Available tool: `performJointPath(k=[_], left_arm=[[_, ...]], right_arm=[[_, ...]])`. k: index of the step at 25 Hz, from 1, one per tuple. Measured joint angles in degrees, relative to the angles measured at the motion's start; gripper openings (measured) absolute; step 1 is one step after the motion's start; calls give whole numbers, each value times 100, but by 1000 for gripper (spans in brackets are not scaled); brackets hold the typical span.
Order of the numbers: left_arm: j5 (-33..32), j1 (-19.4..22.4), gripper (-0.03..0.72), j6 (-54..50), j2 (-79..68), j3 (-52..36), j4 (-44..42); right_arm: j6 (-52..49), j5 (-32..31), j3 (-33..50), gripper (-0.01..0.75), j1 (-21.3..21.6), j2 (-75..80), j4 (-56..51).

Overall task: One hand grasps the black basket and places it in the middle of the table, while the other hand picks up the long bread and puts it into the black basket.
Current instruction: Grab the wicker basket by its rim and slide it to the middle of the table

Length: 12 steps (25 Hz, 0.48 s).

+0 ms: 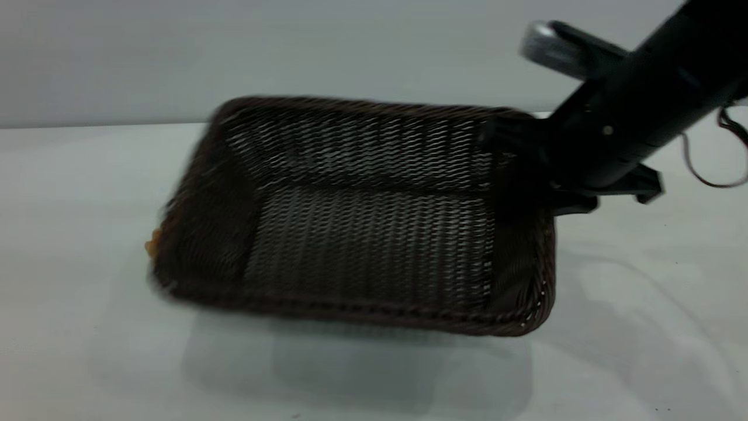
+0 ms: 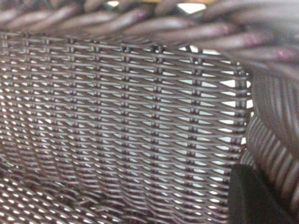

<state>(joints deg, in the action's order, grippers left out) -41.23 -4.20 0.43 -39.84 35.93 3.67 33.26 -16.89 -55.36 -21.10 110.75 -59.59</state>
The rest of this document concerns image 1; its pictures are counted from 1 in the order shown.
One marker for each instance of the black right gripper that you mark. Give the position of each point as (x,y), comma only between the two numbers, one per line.
(602,152)

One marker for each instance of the striped orange bread roll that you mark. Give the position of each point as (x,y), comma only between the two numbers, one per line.
(152,245)

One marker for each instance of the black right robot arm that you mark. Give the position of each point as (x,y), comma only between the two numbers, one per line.
(684,64)

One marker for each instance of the dark brown woven basket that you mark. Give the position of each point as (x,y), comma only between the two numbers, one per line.
(362,245)

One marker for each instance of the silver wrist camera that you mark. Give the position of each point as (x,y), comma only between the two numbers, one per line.
(543,41)

